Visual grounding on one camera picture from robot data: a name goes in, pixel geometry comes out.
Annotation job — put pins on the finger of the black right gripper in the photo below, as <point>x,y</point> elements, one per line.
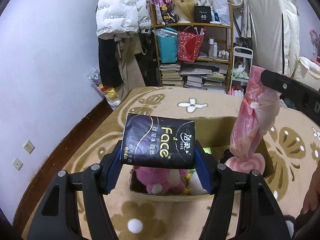
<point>305,98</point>

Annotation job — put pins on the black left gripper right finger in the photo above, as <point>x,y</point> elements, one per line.
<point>259,217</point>

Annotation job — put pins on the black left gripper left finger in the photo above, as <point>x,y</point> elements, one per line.
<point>57,216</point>

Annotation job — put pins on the pink plastic package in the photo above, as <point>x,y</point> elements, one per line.
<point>252,119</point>

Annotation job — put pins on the pink strawberry bear plush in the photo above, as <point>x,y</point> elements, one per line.
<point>161,181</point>

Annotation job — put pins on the black Face tissue pack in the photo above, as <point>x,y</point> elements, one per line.
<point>158,142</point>

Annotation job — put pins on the white fluffy plush toy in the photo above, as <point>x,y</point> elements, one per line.
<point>194,186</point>

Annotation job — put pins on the person's right hand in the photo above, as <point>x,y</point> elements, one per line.
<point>311,200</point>

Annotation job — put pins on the beige patterned carpet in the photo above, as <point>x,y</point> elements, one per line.
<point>287,143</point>

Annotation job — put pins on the white metal cart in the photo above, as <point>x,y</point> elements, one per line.
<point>241,69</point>

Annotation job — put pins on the white pompom ball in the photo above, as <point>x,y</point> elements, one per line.
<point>135,226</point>

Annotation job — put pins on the cardboard box with yellow print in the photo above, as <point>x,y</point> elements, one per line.
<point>213,134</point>

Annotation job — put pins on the wooden shelf unit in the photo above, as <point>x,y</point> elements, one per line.
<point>203,29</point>

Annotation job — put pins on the red patterned gift bag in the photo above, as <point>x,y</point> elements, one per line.
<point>189,44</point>

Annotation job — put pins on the black box marked 40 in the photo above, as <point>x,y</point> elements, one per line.
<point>202,14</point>

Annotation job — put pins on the stack of books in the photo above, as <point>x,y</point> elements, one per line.
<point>170,74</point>

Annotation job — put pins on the clear bag of toys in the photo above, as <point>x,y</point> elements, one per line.
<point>109,93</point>

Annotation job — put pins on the teal bag on shelf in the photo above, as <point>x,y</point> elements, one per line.
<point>167,39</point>

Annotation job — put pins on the blonde wig head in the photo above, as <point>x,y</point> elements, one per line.
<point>184,10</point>

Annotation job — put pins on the white puffer jacket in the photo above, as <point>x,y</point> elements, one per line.
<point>117,19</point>

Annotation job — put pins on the lower white wall socket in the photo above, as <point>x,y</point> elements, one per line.
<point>17,164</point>

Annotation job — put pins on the white wall socket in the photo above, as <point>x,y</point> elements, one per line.
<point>29,147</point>
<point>17,164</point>

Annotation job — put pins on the upper white wall socket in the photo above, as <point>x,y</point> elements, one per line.
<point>29,147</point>

